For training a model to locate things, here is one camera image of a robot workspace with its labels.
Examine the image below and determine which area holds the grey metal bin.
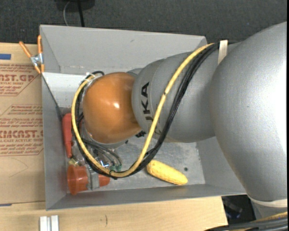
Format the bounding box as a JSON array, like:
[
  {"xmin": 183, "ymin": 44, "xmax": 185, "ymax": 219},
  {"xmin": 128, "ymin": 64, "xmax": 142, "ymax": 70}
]
[{"xmin": 39, "ymin": 25, "xmax": 247, "ymax": 211}]

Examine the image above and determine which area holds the brown cardboard board, red print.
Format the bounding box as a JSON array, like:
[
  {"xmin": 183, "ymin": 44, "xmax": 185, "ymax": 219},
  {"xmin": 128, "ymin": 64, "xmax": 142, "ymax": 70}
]
[{"xmin": 0, "ymin": 41, "xmax": 47, "ymax": 208}]

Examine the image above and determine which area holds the orange-red plastic cup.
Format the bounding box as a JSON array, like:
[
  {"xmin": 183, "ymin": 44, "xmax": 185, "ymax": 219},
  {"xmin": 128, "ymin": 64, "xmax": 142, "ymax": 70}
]
[{"xmin": 66, "ymin": 164, "xmax": 111, "ymax": 196}]

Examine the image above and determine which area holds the red long tapered object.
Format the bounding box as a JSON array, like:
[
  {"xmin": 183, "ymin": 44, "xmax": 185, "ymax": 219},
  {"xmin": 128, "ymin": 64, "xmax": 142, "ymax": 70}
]
[{"xmin": 62, "ymin": 113, "xmax": 75, "ymax": 159}]

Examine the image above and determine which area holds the yellow toy corn cob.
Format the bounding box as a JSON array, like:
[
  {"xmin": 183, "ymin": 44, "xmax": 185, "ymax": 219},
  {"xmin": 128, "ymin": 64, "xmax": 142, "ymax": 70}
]
[{"xmin": 146, "ymin": 159, "xmax": 189, "ymax": 186}]

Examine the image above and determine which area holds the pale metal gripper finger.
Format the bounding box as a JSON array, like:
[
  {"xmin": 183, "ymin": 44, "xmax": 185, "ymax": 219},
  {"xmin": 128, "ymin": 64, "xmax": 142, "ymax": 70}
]
[{"xmin": 87, "ymin": 167, "xmax": 100, "ymax": 191}]

